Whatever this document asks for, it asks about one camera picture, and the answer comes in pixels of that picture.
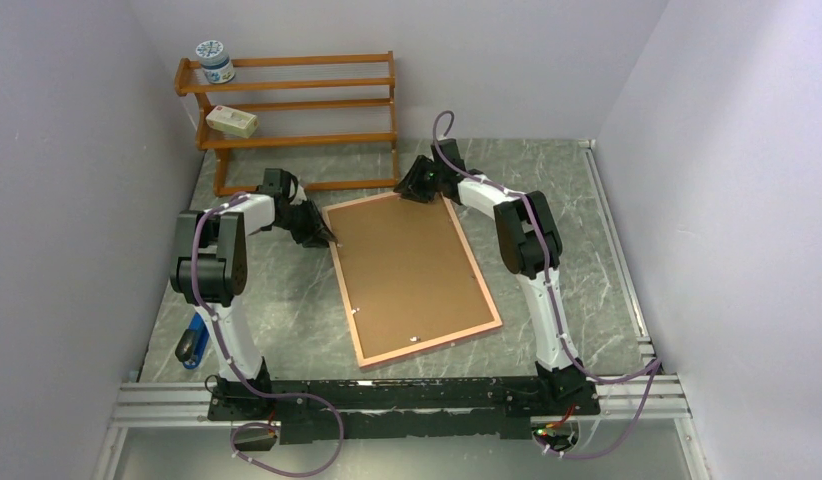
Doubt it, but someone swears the blue black stapler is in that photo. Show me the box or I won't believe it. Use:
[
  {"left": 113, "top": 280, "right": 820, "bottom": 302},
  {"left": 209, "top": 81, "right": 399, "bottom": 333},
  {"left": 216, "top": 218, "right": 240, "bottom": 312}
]
[{"left": 174, "top": 313, "right": 209, "bottom": 370}]

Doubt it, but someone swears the small white carton box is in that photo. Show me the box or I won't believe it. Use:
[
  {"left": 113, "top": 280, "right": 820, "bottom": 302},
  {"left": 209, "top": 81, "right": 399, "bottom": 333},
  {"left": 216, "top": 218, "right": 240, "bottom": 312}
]
[{"left": 205, "top": 105, "right": 259, "bottom": 138}]

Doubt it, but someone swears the brown cardboard backing board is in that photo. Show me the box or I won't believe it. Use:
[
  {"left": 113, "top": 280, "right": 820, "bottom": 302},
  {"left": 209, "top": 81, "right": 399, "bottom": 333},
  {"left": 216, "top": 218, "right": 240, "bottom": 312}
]
[{"left": 327, "top": 196, "right": 497, "bottom": 361}]

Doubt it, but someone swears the white blue-lidded jar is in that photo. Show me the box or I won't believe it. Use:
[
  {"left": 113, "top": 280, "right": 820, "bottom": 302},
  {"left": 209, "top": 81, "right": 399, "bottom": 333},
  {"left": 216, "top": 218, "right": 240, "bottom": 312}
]
[{"left": 195, "top": 40, "right": 236, "bottom": 85}]

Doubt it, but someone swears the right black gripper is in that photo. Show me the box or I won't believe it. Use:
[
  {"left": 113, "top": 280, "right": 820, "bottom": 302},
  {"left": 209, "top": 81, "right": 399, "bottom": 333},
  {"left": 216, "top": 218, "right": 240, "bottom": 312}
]
[{"left": 392, "top": 158, "right": 443, "bottom": 206}]

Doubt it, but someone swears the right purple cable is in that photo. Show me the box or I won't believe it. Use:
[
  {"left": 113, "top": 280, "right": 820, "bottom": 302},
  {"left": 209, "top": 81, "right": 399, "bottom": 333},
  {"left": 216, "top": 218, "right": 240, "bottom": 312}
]
[{"left": 431, "top": 109, "right": 664, "bottom": 461}]

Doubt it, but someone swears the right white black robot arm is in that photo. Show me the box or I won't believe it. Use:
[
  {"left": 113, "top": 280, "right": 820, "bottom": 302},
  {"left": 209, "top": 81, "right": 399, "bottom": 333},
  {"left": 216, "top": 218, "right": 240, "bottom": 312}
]
[{"left": 394, "top": 139, "right": 589, "bottom": 415}]

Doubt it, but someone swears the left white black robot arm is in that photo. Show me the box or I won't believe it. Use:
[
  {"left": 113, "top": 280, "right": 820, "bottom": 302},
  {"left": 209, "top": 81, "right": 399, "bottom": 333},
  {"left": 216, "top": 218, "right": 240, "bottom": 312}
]
[{"left": 170, "top": 168, "right": 337, "bottom": 420}]

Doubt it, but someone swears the wooden three-tier shelf rack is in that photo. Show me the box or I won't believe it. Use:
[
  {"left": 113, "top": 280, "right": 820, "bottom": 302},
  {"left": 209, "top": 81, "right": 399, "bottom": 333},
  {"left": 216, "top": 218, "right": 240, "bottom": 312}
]
[{"left": 174, "top": 51, "right": 400, "bottom": 197}]

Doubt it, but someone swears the aluminium rail frame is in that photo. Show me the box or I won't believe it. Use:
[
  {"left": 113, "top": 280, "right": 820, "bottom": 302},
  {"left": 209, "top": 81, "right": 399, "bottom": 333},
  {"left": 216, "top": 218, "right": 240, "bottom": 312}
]
[{"left": 112, "top": 139, "right": 708, "bottom": 479}]

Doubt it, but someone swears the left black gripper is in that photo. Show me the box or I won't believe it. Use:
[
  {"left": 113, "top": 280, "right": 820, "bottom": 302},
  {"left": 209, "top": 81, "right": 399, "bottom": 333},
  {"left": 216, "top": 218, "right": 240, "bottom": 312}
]
[{"left": 276, "top": 199, "right": 337, "bottom": 249}]

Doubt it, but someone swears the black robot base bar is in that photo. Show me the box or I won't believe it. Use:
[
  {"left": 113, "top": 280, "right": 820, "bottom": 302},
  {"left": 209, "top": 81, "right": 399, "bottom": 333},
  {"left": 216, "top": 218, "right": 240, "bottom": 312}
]
[{"left": 207, "top": 376, "right": 601, "bottom": 445}]

